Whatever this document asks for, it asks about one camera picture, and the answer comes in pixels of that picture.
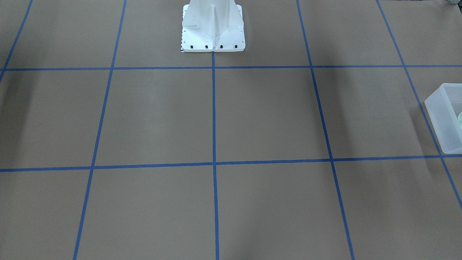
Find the clear plastic storage box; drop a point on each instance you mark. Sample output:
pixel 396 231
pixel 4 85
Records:
pixel 444 110

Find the light green bowl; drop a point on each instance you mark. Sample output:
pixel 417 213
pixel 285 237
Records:
pixel 459 118

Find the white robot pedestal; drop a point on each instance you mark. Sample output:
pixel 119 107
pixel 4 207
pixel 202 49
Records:
pixel 212 26

